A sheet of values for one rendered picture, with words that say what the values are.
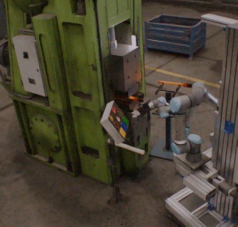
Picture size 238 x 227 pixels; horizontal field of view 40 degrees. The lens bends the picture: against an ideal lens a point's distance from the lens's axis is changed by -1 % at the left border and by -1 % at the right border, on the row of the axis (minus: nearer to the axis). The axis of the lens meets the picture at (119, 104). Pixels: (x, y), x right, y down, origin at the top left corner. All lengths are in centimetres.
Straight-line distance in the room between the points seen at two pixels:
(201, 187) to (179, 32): 473
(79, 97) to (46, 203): 129
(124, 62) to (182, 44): 404
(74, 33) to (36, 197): 196
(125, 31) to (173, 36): 369
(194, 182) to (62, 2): 200
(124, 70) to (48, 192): 174
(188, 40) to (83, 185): 419
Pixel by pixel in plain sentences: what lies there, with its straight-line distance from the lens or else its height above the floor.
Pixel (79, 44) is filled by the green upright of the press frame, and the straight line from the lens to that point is 326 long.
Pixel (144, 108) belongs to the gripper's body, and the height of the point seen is 116.
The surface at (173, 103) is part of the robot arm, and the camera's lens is 264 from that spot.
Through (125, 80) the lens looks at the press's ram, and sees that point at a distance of 335.
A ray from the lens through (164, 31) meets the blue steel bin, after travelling 731.
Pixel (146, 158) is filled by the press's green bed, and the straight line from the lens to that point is 418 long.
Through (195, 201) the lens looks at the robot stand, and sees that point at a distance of 352.
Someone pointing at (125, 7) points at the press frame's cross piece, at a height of 195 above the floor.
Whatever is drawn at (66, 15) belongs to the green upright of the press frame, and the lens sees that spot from 319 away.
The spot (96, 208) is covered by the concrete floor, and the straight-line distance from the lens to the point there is 376.
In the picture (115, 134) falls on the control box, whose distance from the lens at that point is 300.
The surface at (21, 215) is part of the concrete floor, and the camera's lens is 393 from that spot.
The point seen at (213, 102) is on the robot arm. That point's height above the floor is 114.
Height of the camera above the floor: 275
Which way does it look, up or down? 30 degrees down
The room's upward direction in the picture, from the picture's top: 5 degrees counter-clockwise
